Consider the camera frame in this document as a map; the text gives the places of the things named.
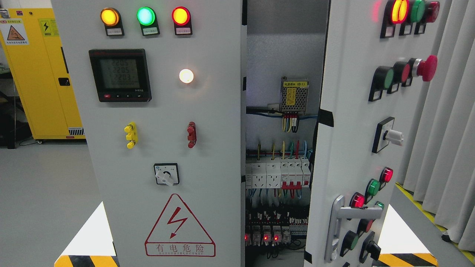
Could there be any grey cabinet door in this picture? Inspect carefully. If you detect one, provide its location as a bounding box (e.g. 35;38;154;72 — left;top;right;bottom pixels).
303;0;451;267
52;0;244;267

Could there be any white breaker row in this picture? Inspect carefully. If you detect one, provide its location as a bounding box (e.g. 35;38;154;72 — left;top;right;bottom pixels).
245;158;311;190

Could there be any metal mesh power supply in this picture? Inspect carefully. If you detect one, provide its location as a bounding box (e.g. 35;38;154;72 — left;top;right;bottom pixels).
279;76;310;115

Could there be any white lit indicator lamp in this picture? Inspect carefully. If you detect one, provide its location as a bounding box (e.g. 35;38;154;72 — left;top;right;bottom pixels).
179;68;194;83

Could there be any relay terminal row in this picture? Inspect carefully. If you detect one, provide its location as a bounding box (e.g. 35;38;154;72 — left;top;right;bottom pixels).
244;205;309;246

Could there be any red electric danger sticker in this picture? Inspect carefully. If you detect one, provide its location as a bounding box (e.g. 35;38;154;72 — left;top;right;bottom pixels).
144;193;216;257

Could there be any red indicator lamp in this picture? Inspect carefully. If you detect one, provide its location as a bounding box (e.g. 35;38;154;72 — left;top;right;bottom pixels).
171;6;192;36

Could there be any black digital power meter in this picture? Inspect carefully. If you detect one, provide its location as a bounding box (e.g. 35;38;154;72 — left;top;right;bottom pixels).
89;48;152;102

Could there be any green indicator lamp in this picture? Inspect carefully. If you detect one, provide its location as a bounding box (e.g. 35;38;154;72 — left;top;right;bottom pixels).
136;6;160;36

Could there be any amber indicator lamp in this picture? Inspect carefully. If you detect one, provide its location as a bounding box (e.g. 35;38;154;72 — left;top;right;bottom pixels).
100;7;125;36

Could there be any red emergency stop button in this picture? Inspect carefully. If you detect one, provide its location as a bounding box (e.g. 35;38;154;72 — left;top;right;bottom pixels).
408;55;438;82

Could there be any grey curtain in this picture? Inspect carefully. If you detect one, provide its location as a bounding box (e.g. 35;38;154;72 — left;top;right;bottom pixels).
403;0;475;251

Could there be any yellow safety cabinet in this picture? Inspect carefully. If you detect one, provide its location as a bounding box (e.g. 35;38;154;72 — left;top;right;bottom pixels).
1;8;85;140

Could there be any red terminal post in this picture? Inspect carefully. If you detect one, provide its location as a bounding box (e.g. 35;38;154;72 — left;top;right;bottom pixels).
187;122;197;149

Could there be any yellow terminal post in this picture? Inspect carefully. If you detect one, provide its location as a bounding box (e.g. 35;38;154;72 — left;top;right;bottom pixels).
124;122;138;149

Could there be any silver door handle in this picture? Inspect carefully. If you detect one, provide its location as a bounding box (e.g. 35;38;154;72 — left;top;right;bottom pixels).
324;195;383;264

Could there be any white selector switch right door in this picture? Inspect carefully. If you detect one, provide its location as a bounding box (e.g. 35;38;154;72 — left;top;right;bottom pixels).
371;116;404;154

